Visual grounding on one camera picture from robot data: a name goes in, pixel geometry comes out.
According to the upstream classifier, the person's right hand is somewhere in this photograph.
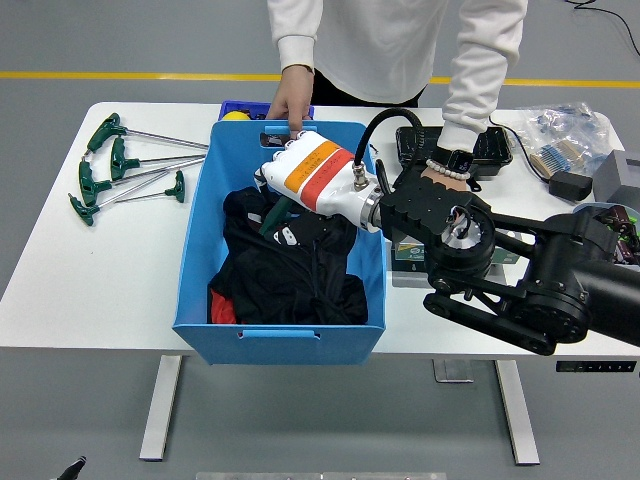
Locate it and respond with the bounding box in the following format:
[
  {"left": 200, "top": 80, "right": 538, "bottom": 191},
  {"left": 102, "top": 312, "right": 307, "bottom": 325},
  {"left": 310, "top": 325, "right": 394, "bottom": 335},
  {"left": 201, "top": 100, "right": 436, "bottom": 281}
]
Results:
[{"left": 264, "top": 64, "right": 315, "bottom": 135}]

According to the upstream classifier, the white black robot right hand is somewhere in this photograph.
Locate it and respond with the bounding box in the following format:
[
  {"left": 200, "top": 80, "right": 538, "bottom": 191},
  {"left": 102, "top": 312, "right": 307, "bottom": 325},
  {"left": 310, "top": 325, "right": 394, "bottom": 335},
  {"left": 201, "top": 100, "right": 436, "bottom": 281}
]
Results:
[{"left": 253, "top": 130, "right": 384, "bottom": 249}]

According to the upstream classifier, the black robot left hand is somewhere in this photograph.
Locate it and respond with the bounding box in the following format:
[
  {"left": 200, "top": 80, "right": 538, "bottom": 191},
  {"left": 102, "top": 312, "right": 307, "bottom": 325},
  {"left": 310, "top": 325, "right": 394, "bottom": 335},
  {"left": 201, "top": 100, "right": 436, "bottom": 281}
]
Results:
[{"left": 57, "top": 455, "right": 88, "bottom": 480}]

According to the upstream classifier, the person's left hand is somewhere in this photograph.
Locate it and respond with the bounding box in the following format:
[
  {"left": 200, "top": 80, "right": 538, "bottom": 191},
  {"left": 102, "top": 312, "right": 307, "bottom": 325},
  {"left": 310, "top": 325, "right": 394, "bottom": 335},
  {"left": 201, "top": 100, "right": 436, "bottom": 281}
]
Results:
[{"left": 418, "top": 166, "right": 474, "bottom": 194}]

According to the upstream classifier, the small green T-handle hex key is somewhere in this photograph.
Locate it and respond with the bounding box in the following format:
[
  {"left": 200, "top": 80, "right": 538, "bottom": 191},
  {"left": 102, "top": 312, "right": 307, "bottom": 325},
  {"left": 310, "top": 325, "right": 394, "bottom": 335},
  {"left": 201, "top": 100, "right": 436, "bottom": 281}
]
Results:
[{"left": 257, "top": 194, "right": 295, "bottom": 237}]

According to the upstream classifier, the metal hex key stand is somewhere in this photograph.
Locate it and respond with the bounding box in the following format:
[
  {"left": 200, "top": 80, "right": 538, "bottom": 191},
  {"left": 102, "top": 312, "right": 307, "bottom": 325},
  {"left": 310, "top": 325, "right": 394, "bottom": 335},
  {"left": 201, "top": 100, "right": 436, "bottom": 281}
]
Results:
[{"left": 388, "top": 238, "right": 532, "bottom": 290}]

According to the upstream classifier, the light blue plastic storage box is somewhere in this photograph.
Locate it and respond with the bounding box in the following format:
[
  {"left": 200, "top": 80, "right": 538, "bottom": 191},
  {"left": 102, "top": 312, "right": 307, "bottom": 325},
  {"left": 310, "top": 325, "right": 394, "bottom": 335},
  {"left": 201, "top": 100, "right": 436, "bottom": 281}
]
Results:
[{"left": 172, "top": 119, "right": 389, "bottom": 366}]

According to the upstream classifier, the grey box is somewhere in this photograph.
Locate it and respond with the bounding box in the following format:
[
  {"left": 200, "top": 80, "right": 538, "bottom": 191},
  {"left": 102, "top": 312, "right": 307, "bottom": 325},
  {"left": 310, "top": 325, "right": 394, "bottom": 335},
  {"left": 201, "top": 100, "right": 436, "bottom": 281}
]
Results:
[{"left": 592, "top": 148, "right": 640, "bottom": 204}]

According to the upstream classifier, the black wrist watch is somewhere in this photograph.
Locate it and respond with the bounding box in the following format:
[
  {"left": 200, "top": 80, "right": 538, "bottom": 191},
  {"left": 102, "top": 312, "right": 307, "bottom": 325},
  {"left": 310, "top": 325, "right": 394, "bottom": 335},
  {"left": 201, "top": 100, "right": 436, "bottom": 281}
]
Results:
[{"left": 430, "top": 145, "right": 475, "bottom": 174}]

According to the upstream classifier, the black plastic tray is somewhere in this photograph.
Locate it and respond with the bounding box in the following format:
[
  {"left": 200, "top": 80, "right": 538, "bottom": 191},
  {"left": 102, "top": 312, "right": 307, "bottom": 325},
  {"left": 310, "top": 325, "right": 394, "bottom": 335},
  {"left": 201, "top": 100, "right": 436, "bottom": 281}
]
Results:
[{"left": 394, "top": 124, "right": 515, "bottom": 194}]

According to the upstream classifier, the dark blue plastic bin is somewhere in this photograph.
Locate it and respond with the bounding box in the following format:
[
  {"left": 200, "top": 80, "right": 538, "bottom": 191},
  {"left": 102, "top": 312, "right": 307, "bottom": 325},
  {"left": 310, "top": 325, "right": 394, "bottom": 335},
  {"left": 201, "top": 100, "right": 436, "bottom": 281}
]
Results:
[{"left": 219, "top": 99, "right": 315, "bottom": 121}]

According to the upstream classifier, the person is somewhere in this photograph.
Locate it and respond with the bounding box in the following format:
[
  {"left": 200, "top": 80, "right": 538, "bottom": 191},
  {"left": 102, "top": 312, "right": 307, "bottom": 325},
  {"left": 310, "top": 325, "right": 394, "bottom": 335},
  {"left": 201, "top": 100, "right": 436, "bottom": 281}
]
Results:
[{"left": 264, "top": 0, "right": 529, "bottom": 194}]

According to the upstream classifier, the white table leg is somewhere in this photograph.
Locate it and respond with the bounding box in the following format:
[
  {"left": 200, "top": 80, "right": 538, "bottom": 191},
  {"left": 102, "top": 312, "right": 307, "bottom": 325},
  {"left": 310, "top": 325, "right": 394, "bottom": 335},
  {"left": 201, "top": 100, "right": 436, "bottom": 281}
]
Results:
[
  {"left": 492, "top": 358, "right": 542, "bottom": 466},
  {"left": 138, "top": 355, "right": 184, "bottom": 462}
]

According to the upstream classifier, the black clothing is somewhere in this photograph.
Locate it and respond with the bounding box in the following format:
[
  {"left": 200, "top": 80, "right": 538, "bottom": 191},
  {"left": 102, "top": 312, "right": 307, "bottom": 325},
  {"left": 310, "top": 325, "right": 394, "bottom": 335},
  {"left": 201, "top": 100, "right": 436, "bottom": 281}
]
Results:
[{"left": 207, "top": 185, "right": 370, "bottom": 326}]

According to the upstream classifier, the taped beige resistor strip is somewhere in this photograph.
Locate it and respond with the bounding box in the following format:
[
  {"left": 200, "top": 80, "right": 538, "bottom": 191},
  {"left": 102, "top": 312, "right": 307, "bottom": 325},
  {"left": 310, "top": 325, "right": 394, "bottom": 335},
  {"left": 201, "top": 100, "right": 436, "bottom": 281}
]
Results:
[{"left": 529, "top": 139, "right": 586, "bottom": 177}]

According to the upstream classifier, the black power adapter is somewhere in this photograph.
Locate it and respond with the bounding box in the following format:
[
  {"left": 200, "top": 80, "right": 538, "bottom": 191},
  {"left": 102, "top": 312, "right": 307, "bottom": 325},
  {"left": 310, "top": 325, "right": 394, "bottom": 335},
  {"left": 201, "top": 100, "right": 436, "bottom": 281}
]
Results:
[{"left": 548, "top": 171, "right": 594, "bottom": 202}]

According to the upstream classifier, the clear bag of blue resistors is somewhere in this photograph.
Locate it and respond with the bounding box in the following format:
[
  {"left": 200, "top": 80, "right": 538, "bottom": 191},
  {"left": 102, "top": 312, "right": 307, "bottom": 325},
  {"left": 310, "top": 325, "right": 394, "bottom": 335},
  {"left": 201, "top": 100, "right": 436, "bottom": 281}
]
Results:
[{"left": 517, "top": 102, "right": 616, "bottom": 176}]

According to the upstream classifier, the red orange cloth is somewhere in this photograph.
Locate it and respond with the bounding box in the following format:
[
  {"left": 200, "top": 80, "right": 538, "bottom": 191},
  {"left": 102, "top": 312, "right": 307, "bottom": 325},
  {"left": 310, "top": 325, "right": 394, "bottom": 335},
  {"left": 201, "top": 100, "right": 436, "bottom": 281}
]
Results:
[{"left": 208, "top": 292, "right": 237, "bottom": 325}]

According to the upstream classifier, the round dish of parts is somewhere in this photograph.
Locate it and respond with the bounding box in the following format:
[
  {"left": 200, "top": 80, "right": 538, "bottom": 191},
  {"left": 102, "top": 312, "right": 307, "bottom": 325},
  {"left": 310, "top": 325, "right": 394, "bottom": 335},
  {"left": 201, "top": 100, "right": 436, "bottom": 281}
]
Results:
[{"left": 572, "top": 202, "right": 640, "bottom": 266}]

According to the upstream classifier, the black table control panel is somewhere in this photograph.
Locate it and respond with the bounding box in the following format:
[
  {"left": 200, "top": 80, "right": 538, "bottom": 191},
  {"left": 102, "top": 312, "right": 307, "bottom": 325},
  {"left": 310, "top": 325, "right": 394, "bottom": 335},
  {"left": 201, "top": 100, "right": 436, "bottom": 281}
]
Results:
[{"left": 555, "top": 358, "right": 639, "bottom": 374}]

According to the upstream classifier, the white bead bracelet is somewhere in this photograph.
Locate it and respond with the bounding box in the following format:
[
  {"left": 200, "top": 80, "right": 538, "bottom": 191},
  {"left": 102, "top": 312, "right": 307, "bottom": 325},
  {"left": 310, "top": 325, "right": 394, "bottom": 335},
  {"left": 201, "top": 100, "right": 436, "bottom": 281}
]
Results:
[{"left": 425, "top": 158, "right": 472, "bottom": 182}]

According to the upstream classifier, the black adapter cord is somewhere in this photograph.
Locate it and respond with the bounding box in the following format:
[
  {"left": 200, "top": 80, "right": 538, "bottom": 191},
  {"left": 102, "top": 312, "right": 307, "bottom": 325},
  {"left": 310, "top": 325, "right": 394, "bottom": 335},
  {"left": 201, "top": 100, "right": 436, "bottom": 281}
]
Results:
[{"left": 487, "top": 112, "right": 551, "bottom": 184}]

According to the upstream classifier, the short green T-handle hex key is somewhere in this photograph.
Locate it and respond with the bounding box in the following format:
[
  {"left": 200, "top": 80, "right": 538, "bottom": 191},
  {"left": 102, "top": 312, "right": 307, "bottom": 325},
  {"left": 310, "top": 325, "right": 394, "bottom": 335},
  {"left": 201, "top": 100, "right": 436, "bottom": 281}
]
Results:
[{"left": 113, "top": 169, "right": 187, "bottom": 204}]

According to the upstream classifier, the grey metal table bracket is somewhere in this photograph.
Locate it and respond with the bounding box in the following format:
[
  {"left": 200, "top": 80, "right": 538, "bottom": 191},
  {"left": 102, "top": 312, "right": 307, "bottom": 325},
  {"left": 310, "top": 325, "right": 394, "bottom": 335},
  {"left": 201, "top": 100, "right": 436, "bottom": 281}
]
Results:
[{"left": 432, "top": 358, "right": 475, "bottom": 384}]

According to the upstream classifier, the black floor cable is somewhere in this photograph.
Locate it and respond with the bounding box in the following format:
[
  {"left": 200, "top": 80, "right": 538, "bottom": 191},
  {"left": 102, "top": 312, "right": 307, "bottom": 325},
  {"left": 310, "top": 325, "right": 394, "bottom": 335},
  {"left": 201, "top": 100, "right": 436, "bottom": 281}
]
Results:
[{"left": 564, "top": 0, "right": 640, "bottom": 54}]

